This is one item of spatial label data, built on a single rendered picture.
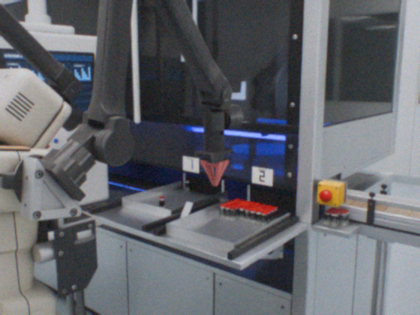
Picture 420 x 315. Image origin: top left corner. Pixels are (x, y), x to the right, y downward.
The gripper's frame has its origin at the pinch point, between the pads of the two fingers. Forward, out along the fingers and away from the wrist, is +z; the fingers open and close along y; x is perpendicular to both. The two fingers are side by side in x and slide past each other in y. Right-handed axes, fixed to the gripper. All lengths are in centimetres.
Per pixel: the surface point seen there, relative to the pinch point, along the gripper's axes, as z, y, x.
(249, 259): 20.5, 1.6, -10.4
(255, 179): 8.0, 37.4, 10.2
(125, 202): 17, 11, 52
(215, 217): 19.9, 22.5, 17.3
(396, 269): 110, 216, 1
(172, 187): 18, 39, 54
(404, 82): -21, 498, 72
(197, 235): 17.5, 0.8, 7.4
